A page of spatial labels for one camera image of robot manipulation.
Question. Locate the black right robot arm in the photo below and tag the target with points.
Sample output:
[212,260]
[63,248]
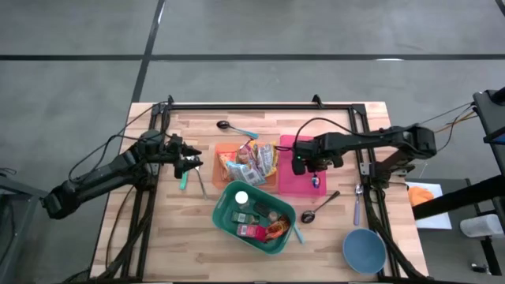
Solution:
[375,138]

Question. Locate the red ramen packet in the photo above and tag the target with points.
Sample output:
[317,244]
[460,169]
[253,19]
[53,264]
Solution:
[245,153]

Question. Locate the plain silver spoon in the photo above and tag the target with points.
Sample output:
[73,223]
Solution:
[201,181]

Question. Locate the red spice jar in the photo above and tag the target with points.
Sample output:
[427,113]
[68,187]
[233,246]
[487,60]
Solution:
[250,232]

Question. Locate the orange cloth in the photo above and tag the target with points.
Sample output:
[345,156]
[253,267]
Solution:
[420,196]

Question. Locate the red brown toy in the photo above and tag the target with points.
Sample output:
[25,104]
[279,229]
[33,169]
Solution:
[278,230]

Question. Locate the small brown jar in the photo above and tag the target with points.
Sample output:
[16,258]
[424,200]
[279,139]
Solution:
[274,216]

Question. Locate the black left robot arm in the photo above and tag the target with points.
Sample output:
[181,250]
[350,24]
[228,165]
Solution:
[98,175]

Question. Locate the dark grey cart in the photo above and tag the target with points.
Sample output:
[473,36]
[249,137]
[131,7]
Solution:
[23,188]

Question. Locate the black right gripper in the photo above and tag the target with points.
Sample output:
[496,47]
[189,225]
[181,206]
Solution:
[315,154]

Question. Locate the pink plastic bin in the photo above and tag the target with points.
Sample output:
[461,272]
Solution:
[288,185]

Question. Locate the orange plastic bin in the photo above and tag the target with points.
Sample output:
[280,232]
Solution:
[215,173]

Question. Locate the teal plastic bin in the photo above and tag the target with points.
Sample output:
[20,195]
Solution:
[223,221]

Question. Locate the black cube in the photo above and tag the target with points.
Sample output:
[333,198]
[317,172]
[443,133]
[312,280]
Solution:
[261,209]

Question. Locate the green spice jar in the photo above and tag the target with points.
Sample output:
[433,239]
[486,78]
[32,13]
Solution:
[244,217]

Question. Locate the black aluminium rig frame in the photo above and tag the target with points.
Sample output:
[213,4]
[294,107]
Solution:
[256,106]

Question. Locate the yellow ramen packet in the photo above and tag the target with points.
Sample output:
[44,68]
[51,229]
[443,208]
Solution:
[268,158]

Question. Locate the all-black spoon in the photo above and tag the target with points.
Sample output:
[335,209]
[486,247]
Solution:
[307,216]

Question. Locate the black side stand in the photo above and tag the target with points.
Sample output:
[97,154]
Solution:
[453,200]

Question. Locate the orange ramen packet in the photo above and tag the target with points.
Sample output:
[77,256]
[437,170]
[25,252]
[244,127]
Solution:
[227,163]

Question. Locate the white-capped bottle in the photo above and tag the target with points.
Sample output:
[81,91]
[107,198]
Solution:
[241,197]

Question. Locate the white paper sheet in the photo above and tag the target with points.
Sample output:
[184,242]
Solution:
[434,217]

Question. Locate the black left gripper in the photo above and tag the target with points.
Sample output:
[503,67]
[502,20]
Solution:
[178,155]

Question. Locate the white roll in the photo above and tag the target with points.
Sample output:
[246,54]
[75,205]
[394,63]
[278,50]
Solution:
[481,225]

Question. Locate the blue ramen packet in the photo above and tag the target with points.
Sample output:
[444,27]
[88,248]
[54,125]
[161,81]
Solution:
[246,173]

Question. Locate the blue bowl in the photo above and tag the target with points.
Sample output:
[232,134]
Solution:
[364,251]

